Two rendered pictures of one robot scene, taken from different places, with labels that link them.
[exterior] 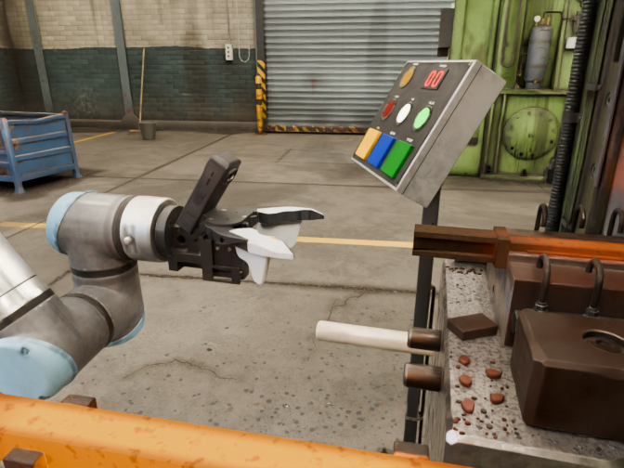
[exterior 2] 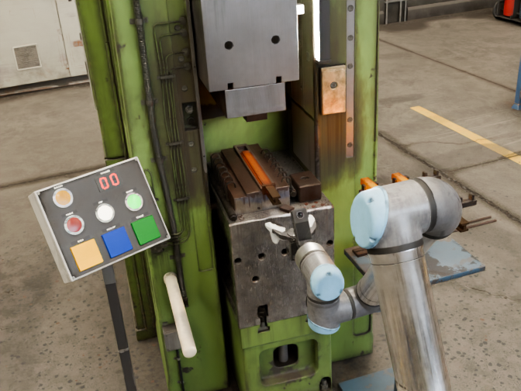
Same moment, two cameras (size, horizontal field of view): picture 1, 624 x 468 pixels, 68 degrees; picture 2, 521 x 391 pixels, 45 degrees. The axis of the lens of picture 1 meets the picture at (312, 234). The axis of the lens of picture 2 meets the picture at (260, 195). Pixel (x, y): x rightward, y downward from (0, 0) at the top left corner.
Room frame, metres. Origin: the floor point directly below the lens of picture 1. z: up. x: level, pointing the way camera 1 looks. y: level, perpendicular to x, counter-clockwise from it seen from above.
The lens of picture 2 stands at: (1.44, 1.50, 1.97)
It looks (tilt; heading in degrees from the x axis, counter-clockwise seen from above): 27 degrees down; 242
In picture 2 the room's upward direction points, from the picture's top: 4 degrees counter-clockwise
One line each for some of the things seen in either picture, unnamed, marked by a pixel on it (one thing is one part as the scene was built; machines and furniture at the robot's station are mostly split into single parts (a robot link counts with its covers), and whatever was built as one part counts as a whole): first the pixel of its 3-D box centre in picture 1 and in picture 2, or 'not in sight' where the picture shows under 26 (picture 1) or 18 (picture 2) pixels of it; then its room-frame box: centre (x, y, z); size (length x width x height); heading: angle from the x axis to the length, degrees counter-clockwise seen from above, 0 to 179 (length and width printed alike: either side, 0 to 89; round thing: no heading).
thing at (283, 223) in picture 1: (289, 228); (274, 234); (0.62, 0.03, 0.97); 0.09 x 0.03 x 0.06; 112
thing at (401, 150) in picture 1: (397, 160); (145, 230); (0.96, -0.18, 1.01); 0.07 x 0.05 x 0.07; 11
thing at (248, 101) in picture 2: not in sight; (240, 83); (0.46, -0.43, 1.32); 0.42 x 0.20 x 0.10; 76
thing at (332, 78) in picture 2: not in sight; (332, 90); (0.18, -0.27, 1.27); 0.09 x 0.02 x 0.17; 166
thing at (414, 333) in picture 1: (423, 339); not in sight; (0.50, -0.14, 0.87); 0.04 x 0.03 x 0.03; 76
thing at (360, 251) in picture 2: not in sight; (426, 235); (-0.05, 0.00, 0.73); 0.60 x 0.04 x 0.01; 170
